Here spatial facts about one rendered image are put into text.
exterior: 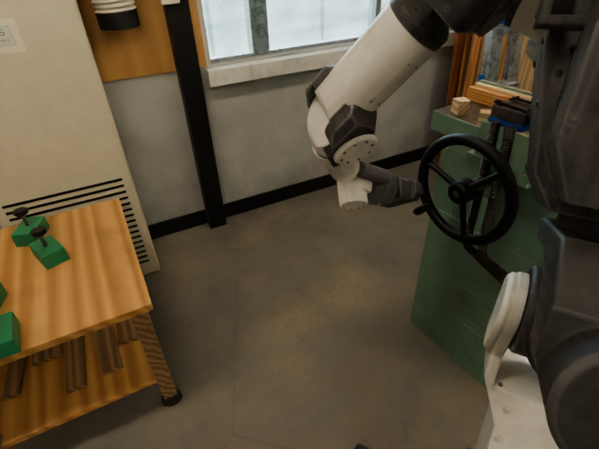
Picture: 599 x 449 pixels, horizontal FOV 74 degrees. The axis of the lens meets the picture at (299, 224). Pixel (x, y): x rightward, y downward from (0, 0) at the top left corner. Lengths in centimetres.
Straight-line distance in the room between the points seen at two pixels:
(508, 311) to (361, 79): 35
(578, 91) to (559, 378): 22
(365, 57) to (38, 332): 105
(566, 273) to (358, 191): 54
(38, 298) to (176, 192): 110
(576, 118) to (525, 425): 40
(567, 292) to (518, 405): 25
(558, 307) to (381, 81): 35
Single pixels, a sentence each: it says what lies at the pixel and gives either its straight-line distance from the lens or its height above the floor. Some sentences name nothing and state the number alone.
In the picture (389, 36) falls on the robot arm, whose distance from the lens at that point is 58.
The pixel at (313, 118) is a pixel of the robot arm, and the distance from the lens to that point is 69.
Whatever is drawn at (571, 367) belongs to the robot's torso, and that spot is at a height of 107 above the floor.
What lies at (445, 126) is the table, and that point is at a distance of 131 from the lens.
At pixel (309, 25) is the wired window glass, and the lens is 235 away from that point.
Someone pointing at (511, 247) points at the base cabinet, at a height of 60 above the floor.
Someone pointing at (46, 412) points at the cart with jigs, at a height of 18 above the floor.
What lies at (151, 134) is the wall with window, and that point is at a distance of 212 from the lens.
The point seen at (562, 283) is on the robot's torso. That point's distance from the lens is 43.
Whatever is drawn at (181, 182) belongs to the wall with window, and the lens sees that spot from 225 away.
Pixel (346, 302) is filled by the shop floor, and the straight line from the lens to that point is 185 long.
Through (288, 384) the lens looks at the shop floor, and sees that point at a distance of 159.
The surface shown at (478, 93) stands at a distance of 142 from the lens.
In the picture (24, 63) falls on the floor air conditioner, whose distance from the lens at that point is 172.
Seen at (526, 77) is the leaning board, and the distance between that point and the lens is 295.
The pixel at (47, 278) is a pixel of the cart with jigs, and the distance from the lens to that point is 144.
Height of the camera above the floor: 134
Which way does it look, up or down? 36 degrees down
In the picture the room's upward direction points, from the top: 2 degrees counter-clockwise
